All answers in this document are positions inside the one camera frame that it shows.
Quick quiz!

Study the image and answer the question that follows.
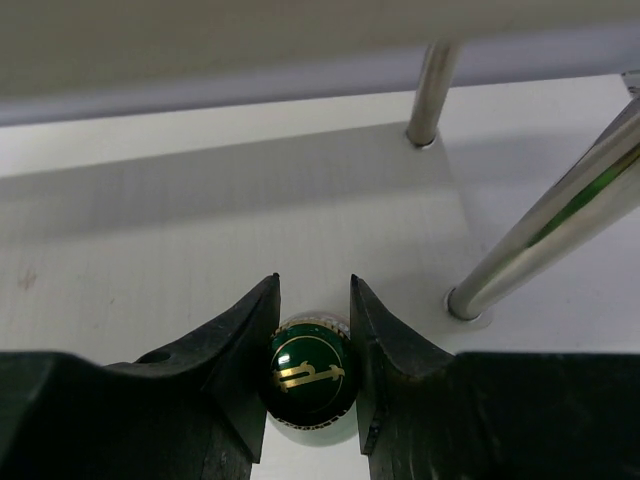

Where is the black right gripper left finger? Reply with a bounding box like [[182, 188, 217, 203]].
[[1, 275, 280, 479]]

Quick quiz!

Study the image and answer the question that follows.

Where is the white two-tier shelf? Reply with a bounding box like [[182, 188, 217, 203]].
[[1, 1, 639, 363]]

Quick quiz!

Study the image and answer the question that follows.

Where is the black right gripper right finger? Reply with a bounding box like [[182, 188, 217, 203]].
[[350, 277, 639, 479]]

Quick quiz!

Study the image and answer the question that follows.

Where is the green glass bottle red label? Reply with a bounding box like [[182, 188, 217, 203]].
[[260, 311, 361, 447]]

